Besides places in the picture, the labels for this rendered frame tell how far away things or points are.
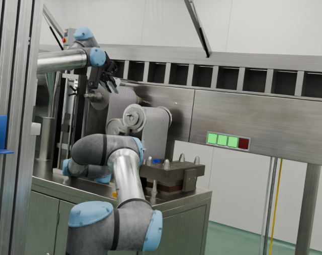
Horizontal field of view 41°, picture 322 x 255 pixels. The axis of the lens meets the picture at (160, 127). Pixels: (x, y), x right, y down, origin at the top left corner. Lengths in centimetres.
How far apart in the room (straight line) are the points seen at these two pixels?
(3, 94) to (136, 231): 50
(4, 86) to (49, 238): 130
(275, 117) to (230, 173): 270
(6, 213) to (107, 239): 27
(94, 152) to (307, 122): 108
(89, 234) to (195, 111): 135
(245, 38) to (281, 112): 273
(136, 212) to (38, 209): 115
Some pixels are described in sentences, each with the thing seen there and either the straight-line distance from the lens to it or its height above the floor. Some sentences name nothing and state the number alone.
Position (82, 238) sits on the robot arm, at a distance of 120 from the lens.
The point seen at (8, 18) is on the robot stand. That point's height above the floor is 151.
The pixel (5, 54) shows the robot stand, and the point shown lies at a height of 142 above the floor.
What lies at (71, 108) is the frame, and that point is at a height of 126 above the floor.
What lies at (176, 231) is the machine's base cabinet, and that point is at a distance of 214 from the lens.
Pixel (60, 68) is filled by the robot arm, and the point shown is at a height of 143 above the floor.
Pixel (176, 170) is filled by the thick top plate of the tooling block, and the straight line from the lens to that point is 213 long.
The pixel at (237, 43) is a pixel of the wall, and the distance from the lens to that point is 490.
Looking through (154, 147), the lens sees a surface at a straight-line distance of 229.
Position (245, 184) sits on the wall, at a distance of 480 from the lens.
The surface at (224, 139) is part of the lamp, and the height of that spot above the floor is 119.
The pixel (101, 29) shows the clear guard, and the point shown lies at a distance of 274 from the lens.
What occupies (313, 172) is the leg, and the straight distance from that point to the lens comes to 234.
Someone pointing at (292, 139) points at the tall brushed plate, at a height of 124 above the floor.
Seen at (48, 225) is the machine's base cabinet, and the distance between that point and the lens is 228.
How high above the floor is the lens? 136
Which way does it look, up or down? 4 degrees down
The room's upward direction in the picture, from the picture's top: 7 degrees clockwise
